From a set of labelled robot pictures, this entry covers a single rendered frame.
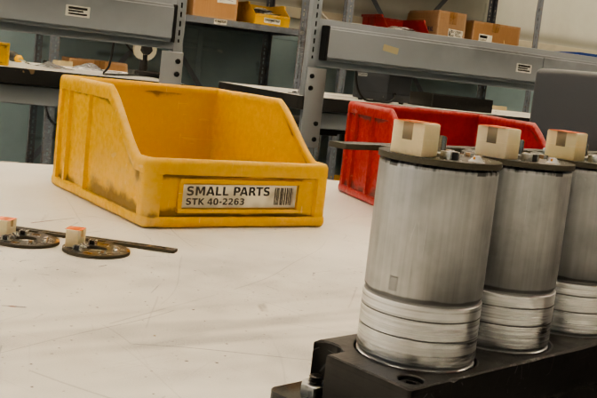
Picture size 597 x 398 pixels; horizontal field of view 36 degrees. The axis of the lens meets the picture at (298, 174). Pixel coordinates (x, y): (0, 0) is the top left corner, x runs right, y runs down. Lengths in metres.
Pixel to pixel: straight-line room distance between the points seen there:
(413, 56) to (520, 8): 2.98
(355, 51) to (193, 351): 2.49
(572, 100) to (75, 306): 0.43
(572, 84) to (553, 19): 5.28
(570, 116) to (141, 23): 1.93
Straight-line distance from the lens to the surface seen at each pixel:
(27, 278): 0.31
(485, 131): 0.20
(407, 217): 0.18
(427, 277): 0.18
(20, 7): 2.42
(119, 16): 2.47
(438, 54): 2.87
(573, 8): 6.02
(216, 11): 4.36
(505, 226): 0.20
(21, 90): 2.49
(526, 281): 0.20
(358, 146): 0.19
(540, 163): 0.20
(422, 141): 0.18
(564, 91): 0.65
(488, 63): 2.98
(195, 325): 0.27
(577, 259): 0.22
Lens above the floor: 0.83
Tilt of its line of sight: 7 degrees down
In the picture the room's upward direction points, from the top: 6 degrees clockwise
